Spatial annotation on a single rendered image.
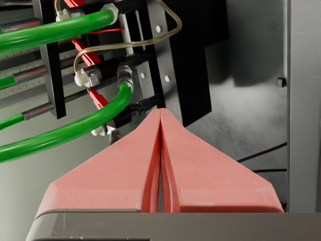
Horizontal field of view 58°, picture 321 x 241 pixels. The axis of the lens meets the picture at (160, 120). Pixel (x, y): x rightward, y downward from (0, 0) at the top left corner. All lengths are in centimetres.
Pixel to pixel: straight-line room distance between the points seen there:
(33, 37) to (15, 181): 54
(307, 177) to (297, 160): 3
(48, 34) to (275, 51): 39
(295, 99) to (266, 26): 17
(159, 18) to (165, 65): 7
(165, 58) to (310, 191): 29
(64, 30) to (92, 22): 3
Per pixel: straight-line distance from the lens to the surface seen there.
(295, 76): 39
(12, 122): 61
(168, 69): 47
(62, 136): 25
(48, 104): 62
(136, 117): 45
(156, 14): 47
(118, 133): 40
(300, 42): 38
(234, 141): 66
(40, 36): 24
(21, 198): 76
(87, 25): 26
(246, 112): 60
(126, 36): 51
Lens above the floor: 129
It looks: 34 degrees down
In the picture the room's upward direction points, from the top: 119 degrees counter-clockwise
